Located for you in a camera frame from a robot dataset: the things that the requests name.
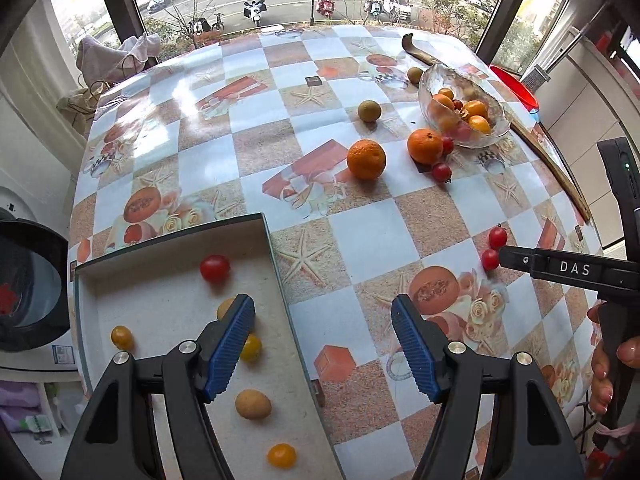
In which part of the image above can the large orange mandarin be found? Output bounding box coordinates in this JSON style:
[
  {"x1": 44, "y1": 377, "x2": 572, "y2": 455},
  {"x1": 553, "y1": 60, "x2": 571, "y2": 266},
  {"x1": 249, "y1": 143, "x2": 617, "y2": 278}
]
[{"x1": 346, "y1": 139, "x2": 386, "y2": 181}]

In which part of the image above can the yellow-orange cherry tomato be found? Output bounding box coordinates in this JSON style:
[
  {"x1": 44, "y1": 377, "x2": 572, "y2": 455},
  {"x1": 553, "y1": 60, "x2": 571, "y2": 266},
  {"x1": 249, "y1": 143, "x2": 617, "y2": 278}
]
[{"x1": 240, "y1": 334, "x2": 262, "y2": 363}]

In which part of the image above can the brown dark cherry tomato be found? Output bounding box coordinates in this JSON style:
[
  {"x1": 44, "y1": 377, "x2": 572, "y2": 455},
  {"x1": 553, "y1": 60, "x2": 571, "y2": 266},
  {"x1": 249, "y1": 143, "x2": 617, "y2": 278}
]
[{"x1": 110, "y1": 325, "x2": 134, "y2": 351}]

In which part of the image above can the purple detergent bottle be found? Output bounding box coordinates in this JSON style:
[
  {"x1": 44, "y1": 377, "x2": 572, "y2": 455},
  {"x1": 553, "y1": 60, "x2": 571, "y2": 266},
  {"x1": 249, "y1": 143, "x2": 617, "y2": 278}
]
[{"x1": 0, "y1": 380, "x2": 40, "y2": 408}]

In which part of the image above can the red cherry tomato upper pair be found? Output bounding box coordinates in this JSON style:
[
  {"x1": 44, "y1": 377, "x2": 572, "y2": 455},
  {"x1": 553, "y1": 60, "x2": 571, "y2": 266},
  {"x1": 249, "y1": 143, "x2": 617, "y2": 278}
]
[{"x1": 488, "y1": 224, "x2": 509, "y2": 252}]

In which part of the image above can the red cherry tomato pair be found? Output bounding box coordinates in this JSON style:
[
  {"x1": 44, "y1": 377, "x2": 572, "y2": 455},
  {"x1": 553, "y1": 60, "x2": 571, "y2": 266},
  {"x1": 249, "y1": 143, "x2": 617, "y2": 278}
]
[
  {"x1": 480, "y1": 248, "x2": 500, "y2": 272},
  {"x1": 488, "y1": 224, "x2": 509, "y2": 252}
]

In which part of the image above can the red cherry tomato lower pair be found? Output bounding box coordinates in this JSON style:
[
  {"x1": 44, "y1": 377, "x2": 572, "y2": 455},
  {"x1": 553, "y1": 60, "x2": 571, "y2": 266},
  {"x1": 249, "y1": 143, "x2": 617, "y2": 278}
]
[{"x1": 480, "y1": 248, "x2": 500, "y2": 272}]

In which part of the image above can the white washing machine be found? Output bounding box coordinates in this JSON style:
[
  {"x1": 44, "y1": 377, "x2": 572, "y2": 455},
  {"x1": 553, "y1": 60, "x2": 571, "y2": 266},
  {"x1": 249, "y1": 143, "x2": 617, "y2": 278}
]
[{"x1": 1, "y1": 178, "x2": 77, "y2": 373}]

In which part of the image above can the tan longan fruit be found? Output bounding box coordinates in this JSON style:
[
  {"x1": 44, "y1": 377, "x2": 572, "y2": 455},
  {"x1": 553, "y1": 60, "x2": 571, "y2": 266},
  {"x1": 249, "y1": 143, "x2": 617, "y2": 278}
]
[
  {"x1": 235, "y1": 389, "x2": 272, "y2": 420},
  {"x1": 216, "y1": 298, "x2": 234, "y2": 321}
]

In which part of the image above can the white shallow tray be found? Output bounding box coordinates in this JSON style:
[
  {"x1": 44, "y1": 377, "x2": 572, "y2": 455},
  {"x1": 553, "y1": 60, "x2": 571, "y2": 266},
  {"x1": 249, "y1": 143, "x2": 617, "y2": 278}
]
[{"x1": 62, "y1": 214, "x2": 342, "y2": 479}]

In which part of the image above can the yellow cherry tomato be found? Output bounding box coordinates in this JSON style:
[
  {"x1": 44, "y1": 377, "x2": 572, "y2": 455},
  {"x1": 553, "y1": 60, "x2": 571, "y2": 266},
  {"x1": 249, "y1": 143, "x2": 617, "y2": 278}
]
[{"x1": 267, "y1": 443, "x2": 297, "y2": 469}]

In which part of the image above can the red plastic basin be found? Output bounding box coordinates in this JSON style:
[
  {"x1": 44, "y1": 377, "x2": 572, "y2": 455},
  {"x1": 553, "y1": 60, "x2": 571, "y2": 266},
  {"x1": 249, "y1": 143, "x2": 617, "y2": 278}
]
[{"x1": 489, "y1": 64, "x2": 539, "y2": 112}]

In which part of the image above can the red cherry tomato front mandarin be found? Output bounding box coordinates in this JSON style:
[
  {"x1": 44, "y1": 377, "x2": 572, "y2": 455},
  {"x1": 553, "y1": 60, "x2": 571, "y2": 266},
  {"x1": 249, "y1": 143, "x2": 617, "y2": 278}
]
[{"x1": 431, "y1": 162, "x2": 452, "y2": 183}]

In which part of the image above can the red cherry tomato by mandarin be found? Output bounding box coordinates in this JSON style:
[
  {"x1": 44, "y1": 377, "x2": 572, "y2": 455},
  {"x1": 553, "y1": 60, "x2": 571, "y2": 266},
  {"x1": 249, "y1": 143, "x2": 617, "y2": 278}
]
[{"x1": 442, "y1": 136, "x2": 454, "y2": 157}]

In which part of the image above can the clear glass fruit bowl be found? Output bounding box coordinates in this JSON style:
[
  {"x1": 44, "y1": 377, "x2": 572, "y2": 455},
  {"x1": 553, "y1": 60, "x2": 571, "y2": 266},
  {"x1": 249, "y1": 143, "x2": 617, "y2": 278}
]
[{"x1": 419, "y1": 63, "x2": 510, "y2": 148}]

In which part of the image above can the green-yellow small fruit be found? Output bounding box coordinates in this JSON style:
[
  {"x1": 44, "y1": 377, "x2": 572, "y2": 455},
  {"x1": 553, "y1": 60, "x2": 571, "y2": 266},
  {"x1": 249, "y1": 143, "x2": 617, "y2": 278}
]
[{"x1": 357, "y1": 100, "x2": 382, "y2": 124}]

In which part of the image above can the white cloth on rack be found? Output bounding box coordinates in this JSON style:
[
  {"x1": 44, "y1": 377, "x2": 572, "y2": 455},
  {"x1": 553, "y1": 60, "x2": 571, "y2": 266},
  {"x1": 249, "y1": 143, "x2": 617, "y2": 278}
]
[{"x1": 76, "y1": 34, "x2": 160, "y2": 86}]

